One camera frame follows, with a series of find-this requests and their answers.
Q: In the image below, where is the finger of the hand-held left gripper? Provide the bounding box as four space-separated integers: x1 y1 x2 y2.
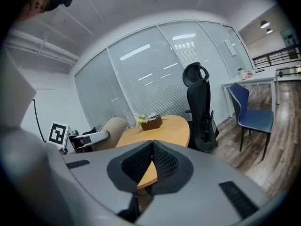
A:
82 130 111 148

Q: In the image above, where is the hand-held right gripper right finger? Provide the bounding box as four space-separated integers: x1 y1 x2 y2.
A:
135 139 270 226

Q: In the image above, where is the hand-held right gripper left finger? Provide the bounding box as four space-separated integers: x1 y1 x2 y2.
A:
62 139 154 221

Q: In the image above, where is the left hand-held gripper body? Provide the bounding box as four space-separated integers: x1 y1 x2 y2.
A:
48 121 95 154

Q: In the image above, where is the grey zippered fabric case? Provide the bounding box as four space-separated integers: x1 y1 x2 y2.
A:
93 116 128 152

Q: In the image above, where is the white yellow flower bouquet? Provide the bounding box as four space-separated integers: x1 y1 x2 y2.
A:
134 112 157 129

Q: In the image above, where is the brown wooden tissue box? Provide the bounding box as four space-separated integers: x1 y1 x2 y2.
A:
140 115 163 131

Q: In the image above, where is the person's white t-shirt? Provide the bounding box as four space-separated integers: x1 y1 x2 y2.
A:
0 47 38 128

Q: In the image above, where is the blue padded chair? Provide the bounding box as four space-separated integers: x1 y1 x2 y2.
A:
229 82 275 161

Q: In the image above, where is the black mesh office chair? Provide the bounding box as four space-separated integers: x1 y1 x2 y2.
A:
182 62 220 153

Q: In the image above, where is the white ceiling pipe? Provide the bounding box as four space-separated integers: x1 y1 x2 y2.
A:
7 29 80 61

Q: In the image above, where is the white rectangular desk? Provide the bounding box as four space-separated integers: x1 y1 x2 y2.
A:
221 66 279 119

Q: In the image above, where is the person's face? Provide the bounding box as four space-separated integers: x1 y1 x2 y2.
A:
16 0 52 22

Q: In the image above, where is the black metal railing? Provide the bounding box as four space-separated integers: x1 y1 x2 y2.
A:
252 46 301 70

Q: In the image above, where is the white wall holder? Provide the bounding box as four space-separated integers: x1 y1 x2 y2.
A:
223 39 238 57

